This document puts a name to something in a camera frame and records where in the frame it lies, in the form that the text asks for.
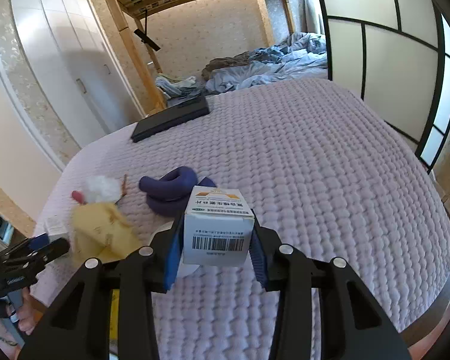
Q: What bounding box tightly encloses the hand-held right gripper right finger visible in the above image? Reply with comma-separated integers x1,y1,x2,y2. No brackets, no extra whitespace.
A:
247,210,411,360

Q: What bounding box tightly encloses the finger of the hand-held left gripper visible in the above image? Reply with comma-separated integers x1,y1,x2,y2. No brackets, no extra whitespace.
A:
0,232,49,257
7,237,71,274

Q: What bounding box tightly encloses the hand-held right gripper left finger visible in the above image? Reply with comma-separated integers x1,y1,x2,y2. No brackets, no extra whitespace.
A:
19,212,184,360

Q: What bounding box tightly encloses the yellow cloth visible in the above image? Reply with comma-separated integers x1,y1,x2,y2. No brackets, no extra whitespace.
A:
70,200,141,265

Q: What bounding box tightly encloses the white cardboard box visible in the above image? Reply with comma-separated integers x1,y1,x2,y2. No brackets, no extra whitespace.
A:
182,185,255,267

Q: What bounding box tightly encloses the person's left hand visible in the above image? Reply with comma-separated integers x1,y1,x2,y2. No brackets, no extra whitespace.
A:
7,292,42,336

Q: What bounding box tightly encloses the purple foam roller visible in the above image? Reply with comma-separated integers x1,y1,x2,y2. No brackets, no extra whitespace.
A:
139,167,216,217

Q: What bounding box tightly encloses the white crumpled tissue wad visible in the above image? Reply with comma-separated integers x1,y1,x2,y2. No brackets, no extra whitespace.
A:
83,175,122,203

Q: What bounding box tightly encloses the lavender quilted blanket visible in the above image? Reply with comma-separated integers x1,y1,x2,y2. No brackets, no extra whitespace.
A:
30,79,450,360

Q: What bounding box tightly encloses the pile of clothes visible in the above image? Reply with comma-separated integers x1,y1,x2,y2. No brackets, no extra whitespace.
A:
155,75,203,100

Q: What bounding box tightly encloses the blue duvet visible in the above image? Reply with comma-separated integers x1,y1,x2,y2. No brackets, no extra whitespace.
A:
204,32,329,92

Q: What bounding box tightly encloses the white wardrobe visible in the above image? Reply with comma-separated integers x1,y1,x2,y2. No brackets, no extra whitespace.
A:
9,0,147,137

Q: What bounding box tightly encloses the brown blanket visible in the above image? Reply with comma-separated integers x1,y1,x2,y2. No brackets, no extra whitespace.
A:
202,50,261,79

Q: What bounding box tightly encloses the black framed sliding screen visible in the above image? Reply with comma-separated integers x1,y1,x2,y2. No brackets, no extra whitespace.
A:
311,0,450,169

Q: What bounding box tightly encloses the grey curtain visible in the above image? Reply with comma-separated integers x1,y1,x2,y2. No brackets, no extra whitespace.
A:
285,0,325,38

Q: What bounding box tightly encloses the wooden bunk bed frame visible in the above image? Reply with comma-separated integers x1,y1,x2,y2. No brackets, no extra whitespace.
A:
94,0,316,117

